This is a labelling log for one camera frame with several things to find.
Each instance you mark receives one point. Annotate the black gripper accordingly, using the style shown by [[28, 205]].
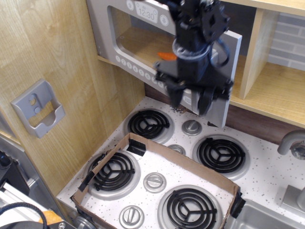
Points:
[[197, 72]]

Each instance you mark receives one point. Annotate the grey toy microwave door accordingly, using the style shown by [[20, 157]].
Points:
[[130, 33]]

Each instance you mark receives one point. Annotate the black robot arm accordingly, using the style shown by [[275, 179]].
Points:
[[198, 24]]

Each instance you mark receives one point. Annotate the hanging silver skimmer spoon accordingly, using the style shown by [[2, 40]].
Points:
[[179, 110]]

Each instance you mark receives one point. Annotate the back grey stove knob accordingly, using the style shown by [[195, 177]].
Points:
[[192, 128]]

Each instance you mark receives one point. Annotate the grey stove knob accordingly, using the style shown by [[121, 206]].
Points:
[[131, 217], [154, 182], [192, 128]]

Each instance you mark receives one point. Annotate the hanging silver spatula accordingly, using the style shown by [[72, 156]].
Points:
[[211, 124]]

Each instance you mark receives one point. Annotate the orange toy carrot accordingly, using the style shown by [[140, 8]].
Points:
[[168, 56]]

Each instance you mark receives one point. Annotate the back left black burner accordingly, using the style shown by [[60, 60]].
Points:
[[152, 124]]

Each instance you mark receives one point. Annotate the black burner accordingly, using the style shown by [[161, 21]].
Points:
[[152, 124], [189, 207], [223, 154], [118, 177]]

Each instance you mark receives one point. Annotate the middle small grey knob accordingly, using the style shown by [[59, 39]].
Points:
[[177, 148]]

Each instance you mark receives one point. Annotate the back right black burner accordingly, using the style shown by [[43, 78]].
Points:
[[223, 154]]

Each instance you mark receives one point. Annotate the wooden shelf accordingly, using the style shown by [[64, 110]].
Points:
[[278, 92]]

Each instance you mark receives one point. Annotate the centre grey stove knob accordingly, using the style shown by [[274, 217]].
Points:
[[154, 182]]

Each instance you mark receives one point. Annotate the front left black burner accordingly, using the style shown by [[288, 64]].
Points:
[[118, 177]]

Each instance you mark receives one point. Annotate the grey toy faucet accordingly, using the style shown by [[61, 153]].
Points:
[[294, 142]]

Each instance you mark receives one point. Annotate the front right black burner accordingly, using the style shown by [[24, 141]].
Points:
[[189, 207]]

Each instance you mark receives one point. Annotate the silver toy sink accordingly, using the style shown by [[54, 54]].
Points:
[[265, 206]]

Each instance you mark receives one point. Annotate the front grey stove knob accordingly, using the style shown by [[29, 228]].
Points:
[[131, 217]]

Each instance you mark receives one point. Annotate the grey oven front knob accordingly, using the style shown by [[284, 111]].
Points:
[[83, 223]]

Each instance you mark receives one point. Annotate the cardboard frame on stove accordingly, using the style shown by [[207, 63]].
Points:
[[152, 157]]

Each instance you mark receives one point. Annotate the grey wall phone holder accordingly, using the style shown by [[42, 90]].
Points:
[[31, 102]]

